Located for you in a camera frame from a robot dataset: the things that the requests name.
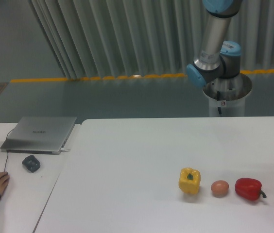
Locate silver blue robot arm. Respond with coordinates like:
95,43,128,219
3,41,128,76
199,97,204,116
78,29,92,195
187,0,242,87

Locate dark grey small device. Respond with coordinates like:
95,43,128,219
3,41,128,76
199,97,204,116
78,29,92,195
22,155,41,173

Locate silver closed laptop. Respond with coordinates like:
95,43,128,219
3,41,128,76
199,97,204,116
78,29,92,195
0,116,77,154

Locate yellow bell pepper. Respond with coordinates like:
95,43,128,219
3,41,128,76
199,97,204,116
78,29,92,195
178,167,201,195

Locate brown egg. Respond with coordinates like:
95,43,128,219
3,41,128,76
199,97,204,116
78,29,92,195
211,180,229,197

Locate red bell pepper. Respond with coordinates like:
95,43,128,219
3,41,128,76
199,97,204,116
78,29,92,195
235,178,267,201

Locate black pedestal cable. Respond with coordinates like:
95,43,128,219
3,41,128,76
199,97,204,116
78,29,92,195
216,91,222,116

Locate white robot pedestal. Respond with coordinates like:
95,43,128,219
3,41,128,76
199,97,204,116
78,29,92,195
203,73,253,117

